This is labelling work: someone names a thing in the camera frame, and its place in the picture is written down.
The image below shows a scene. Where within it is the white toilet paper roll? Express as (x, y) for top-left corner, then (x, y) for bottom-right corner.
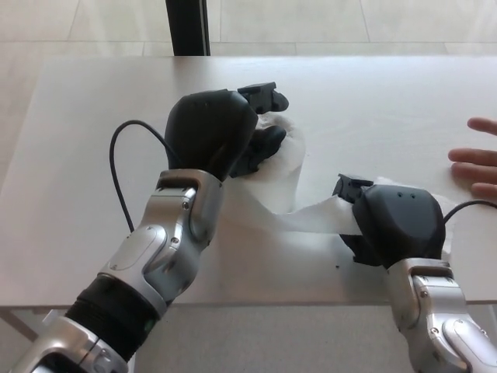
(219, 112), (455, 263)

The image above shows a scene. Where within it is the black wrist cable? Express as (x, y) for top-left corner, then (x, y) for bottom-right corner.
(442, 200), (497, 226)
(109, 120), (183, 234)

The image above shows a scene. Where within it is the white diagonal table brace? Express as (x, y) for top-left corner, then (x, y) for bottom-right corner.
(0, 309), (50, 343)

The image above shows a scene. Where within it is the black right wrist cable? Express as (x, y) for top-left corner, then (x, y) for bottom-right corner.
(442, 200), (497, 226)

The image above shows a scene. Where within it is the black vertical pillar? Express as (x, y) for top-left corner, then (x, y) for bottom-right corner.
(165, 0), (211, 57)

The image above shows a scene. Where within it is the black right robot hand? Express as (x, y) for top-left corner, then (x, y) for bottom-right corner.
(332, 173), (447, 270)

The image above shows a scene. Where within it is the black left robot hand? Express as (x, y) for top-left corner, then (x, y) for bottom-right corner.
(164, 81), (291, 183)

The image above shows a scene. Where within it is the bare person hand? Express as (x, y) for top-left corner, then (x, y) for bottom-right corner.
(448, 117), (497, 198)

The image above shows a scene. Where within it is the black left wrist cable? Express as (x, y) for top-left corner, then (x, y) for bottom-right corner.
(109, 120), (183, 234)

